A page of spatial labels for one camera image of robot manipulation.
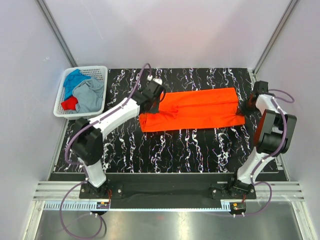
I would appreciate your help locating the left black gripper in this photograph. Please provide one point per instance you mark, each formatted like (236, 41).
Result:
(155, 109)

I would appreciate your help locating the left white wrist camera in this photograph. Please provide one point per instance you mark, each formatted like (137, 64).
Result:
(154, 79)

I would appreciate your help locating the white plastic basket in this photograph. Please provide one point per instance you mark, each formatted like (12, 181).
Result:
(98, 72)

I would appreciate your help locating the red t-shirt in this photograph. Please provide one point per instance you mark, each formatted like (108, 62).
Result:
(69, 104)

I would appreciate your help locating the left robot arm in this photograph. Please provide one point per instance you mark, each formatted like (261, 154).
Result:
(87, 142)

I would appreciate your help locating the grey t-shirt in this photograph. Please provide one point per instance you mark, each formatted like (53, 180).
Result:
(89, 94)

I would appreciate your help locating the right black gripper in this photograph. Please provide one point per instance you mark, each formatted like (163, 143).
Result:
(243, 110)

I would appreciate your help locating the blue t-shirt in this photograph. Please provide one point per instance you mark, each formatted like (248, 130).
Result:
(72, 80)

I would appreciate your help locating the aluminium frame rail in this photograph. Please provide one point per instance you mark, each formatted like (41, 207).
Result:
(278, 191)

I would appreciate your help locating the orange t-shirt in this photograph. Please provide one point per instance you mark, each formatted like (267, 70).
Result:
(200, 109)

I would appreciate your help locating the white slotted cable duct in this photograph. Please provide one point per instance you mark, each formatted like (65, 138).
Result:
(55, 205)

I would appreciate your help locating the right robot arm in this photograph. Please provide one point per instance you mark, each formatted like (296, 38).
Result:
(273, 137)

